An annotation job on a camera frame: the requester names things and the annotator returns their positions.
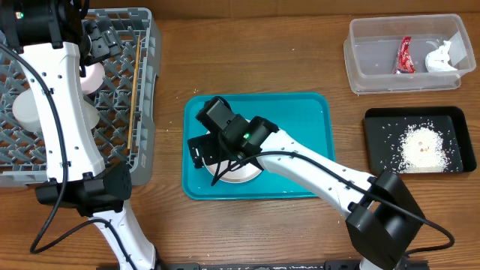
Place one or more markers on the grey metal bowl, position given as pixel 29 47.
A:
pixel 25 111

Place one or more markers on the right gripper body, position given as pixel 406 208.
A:
pixel 200 151

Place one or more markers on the grey plastic dish rack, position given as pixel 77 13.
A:
pixel 23 156

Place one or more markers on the white napkin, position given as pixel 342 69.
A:
pixel 438 60

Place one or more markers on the teal serving tray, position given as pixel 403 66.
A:
pixel 305 116

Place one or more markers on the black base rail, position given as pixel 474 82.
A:
pixel 344 264

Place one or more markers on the small white bowl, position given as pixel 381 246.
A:
pixel 94 78

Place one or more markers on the clear plastic waste bin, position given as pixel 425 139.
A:
pixel 372 44

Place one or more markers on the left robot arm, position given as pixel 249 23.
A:
pixel 55 43

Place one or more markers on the wooden chopstick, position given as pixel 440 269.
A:
pixel 133 97

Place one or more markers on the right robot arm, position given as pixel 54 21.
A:
pixel 381 215

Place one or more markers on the white cup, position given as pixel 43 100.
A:
pixel 91 115

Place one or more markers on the pile of rice scraps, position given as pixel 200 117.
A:
pixel 420 145

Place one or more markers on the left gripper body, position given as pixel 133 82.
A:
pixel 103 43

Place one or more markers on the large white plate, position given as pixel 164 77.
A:
pixel 238 174

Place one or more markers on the black plastic tray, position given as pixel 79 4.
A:
pixel 375 118

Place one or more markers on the red sauce packet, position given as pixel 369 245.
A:
pixel 403 61

